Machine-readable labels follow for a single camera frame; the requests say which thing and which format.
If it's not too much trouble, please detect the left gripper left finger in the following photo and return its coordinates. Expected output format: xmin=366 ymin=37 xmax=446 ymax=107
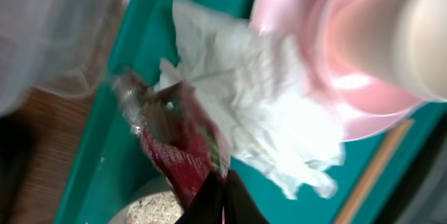
xmin=175 ymin=172 xmax=224 ymax=224

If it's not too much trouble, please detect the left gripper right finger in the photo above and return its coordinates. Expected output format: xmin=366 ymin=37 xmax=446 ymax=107
xmin=223 ymin=170 xmax=269 ymax=224

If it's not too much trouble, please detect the grey bowl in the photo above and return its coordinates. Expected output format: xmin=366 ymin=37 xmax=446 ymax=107
xmin=108 ymin=176 xmax=184 ymax=224

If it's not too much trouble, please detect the red snack wrapper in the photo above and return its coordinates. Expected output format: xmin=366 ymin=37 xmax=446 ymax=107
xmin=112 ymin=73 xmax=230 ymax=208

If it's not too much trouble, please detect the white napkin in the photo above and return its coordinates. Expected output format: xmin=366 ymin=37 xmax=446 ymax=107
xmin=156 ymin=0 xmax=345 ymax=200

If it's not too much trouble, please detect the cream paper cup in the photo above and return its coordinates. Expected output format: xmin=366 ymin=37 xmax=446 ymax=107
xmin=330 ymin=0 xmax=446 ymax=101

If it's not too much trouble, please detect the white rice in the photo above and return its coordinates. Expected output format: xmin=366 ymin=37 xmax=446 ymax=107
xmin=126 ymin=191 xmax=184 ymax=224

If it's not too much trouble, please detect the teal plastic tray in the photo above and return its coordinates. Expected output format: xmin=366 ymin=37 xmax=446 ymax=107
xmin=55 ymin=0 xmax=446 ymax=223

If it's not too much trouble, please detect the small pink bowl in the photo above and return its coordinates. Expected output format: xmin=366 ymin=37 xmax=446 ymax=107
xmin=317 ymin=0 xmax=446 ymax=115

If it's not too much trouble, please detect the large pink plate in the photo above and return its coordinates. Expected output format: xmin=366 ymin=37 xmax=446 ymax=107
xmin=251 ymin=0 xmax=425 ymax=142

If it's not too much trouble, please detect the clear plastic bin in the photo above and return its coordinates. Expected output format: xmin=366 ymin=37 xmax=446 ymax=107
xmin=1 ymin=0 xmax=130 ymax=115

